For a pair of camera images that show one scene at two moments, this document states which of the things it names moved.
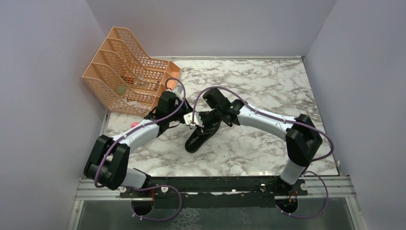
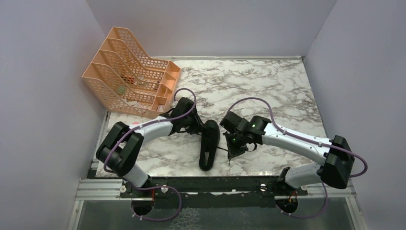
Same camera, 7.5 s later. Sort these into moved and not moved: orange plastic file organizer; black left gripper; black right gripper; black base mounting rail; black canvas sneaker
Moved: black left gripper; black canvas sneaker; black right gripper
Not moved: orange plastic file organizer; black base mounting rail
